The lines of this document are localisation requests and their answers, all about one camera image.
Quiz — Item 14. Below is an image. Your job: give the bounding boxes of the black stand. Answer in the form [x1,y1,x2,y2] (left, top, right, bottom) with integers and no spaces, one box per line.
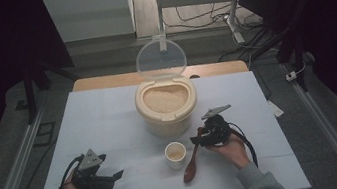
[8,52,85,127]
[242,0,337,99]

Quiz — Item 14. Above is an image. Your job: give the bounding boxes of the black floor cables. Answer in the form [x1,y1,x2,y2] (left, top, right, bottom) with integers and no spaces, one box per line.
[161,0,281,72]

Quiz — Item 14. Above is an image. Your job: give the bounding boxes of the beige rice container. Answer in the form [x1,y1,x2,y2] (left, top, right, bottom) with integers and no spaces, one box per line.
[131,74,203,142]

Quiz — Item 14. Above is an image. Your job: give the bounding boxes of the rice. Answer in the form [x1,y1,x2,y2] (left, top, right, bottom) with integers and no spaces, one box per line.
[140,82,191,117]
[168,149,186,161]

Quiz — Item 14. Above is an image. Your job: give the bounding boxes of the white table cover sheet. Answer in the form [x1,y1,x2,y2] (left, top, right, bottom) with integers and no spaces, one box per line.
[15,58,312,189]

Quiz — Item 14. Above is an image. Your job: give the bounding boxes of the left hand-held gripper cable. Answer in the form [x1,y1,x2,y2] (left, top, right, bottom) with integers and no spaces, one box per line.
[51,154,90,189]

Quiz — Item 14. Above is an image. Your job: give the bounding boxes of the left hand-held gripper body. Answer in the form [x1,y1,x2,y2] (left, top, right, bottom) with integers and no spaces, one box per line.
[66,145,118,189]

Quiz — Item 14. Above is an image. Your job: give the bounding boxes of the brown wooden spoon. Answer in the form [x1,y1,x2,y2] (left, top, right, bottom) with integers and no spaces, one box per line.
[176,126,212,185]

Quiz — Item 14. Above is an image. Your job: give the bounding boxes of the right hand-held gripper cable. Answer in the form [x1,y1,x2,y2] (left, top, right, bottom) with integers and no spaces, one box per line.
[227,117,260,171]

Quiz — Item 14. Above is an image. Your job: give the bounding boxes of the clear round container lid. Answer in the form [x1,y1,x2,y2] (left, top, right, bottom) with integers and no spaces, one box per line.
[132,35,190,83]

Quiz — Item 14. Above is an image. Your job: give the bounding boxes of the hand-held gripper cable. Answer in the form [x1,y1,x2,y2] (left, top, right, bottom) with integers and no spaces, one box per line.
[227,117,260,171]
[51,154,90,189]

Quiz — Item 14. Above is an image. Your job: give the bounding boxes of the white paper tag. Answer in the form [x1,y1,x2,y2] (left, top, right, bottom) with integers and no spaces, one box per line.
[266,97,286,120]

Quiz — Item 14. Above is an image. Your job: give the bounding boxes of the small white box with cable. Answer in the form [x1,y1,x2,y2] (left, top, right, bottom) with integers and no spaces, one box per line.
[283,61,310,83]

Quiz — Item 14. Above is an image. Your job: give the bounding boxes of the white cup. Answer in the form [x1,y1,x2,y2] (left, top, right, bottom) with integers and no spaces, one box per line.
[163,140,190,172]

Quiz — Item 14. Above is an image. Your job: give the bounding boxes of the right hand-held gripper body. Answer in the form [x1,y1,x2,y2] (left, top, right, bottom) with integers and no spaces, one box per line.
[196,103,237,149]

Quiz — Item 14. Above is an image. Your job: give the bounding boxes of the person's right hand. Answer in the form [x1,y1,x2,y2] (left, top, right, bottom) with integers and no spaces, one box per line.
[203,130,252,175]

